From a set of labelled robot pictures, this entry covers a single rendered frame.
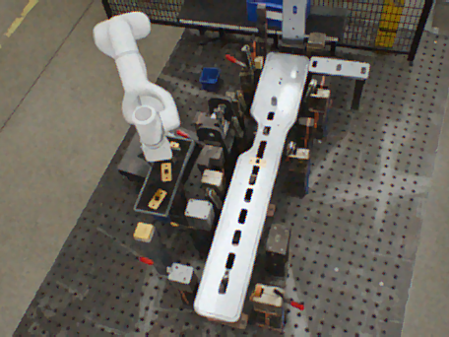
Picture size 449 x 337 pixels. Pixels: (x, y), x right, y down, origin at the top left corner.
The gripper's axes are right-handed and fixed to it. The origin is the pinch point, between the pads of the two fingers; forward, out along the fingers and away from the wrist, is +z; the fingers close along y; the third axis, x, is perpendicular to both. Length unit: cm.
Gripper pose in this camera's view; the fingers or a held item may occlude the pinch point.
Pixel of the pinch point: (161, 161)
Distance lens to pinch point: 198.0
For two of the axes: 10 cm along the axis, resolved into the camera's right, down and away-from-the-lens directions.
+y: 9.9, -1.3, -0.4
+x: -0.9, -8.5, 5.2
